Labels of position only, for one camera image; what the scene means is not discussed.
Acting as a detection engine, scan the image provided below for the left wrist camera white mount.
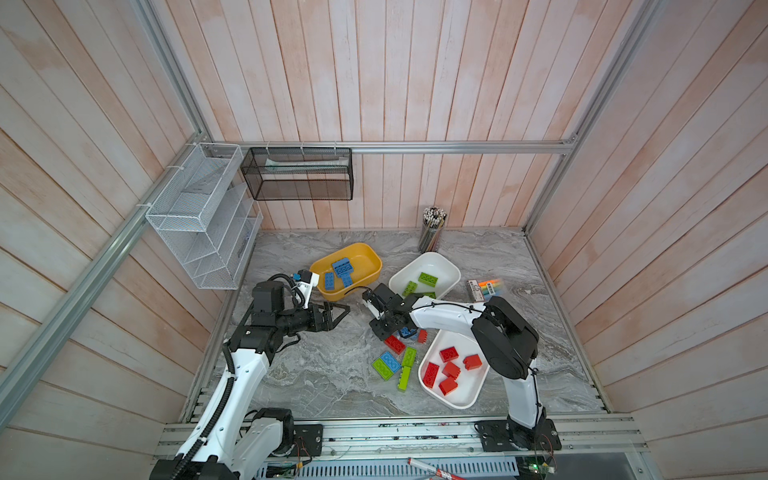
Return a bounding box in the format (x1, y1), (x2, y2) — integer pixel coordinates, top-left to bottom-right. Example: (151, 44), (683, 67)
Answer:
(292, 269), (319, 309)

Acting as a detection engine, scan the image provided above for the white plastic bin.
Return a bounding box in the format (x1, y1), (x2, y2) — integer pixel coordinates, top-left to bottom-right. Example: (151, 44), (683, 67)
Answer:
(388, 252), (461, 299)
(418, 331), (490, 410)

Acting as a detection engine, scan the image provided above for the red lego brick top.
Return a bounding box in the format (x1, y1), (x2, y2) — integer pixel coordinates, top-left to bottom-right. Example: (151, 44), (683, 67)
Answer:
(439, 346), (459, 363)

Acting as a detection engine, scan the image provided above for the black mesh wall basket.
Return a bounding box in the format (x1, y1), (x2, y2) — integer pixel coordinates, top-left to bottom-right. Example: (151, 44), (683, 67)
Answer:
(240, 146), (354, 202)

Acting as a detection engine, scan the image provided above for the green lego brick bottom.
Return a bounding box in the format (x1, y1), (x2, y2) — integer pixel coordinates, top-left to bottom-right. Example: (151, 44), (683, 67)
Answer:
(397, 366), (411, 392)

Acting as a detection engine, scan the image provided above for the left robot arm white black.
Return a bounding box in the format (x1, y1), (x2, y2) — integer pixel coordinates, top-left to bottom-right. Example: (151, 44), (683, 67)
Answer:
(150, 270), (350, 479)

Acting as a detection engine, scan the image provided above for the red lego brick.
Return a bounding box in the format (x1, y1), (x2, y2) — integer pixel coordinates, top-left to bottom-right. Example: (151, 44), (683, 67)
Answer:
(442, 361), (461, 380)
(439, 346), (459, 363)
(438, 377), (458, 396)
(384, 335), (406, 355)
(421, 362), (440, 389)

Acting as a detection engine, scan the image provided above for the white wire mesh shelf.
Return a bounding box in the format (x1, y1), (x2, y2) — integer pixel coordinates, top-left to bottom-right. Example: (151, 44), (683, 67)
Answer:
(146, 143), (263, 290)

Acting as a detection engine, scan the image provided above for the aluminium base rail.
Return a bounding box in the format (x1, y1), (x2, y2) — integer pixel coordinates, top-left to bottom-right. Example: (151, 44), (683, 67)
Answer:
(155, 413), (661, 479)

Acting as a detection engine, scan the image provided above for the white plastic bin near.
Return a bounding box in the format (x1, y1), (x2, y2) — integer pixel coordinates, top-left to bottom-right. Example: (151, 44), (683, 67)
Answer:
(418, 331), (490, 410)

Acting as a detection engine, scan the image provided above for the blue lego brick pair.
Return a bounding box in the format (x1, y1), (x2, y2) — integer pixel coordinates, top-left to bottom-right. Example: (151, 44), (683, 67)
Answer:
(332, 258), (354, 288)

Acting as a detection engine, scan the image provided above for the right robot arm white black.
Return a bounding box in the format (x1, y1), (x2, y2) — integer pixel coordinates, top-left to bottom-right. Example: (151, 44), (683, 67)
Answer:
(362, 284), (562, 452)

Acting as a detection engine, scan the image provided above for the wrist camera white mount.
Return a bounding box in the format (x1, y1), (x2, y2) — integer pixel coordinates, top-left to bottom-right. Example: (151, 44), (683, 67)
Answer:
(292, 269), (319, 309)
(362, 283), (403, 320)

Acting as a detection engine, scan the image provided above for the highlighter pen pack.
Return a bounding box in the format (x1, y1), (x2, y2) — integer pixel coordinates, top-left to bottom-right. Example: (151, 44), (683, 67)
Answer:
(466, 279), (505, 303)

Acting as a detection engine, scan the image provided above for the yellow plastic bin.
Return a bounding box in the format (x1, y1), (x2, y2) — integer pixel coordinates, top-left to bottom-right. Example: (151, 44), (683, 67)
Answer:
(310, 242), (382, 302)

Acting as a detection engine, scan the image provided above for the red lego brick bottom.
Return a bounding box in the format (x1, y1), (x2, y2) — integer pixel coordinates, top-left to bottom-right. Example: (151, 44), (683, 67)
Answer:
(438, 377), (458, 396)

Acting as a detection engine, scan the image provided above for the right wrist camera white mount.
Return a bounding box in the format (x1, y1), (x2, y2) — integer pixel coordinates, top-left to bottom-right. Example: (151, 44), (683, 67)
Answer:
(362, 283), (403, 320)

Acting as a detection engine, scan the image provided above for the red white marker pen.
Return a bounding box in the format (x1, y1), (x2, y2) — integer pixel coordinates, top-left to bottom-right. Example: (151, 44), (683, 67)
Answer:
(407, 457), (465, 480)

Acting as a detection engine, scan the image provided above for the white plastic bin far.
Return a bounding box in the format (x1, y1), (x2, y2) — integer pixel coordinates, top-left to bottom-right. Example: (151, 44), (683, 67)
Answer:
(388, 252), (461, 299)

